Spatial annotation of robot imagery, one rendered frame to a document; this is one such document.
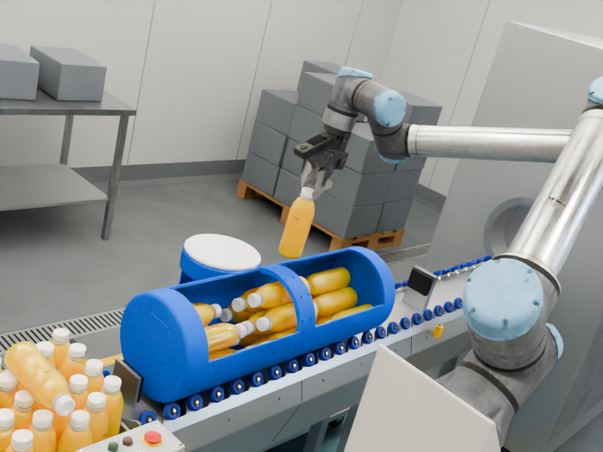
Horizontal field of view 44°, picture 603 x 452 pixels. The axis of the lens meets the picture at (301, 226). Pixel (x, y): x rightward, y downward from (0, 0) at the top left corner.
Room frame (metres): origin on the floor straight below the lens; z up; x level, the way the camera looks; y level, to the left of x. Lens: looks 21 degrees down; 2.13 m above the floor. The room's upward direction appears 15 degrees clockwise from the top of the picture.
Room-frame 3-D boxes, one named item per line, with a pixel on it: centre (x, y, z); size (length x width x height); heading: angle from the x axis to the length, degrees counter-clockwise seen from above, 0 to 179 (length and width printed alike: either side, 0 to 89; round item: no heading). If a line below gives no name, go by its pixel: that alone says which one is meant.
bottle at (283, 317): (1.93, -0.03, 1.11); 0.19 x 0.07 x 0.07; 142
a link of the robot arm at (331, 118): (2.05, -0.02, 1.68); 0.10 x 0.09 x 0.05; 50
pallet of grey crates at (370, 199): (5.85, -0.11, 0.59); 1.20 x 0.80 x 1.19; 51
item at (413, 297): (2.62, -0.50, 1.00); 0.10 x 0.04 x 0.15; 52
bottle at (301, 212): (2.03, 0.01, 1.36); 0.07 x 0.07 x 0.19
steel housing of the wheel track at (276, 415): (2.39, -0.32, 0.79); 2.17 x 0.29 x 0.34; 142
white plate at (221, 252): (2.43, 0.25, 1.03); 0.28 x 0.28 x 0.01
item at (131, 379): (1.56, 0.32, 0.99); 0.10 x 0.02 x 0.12; 52
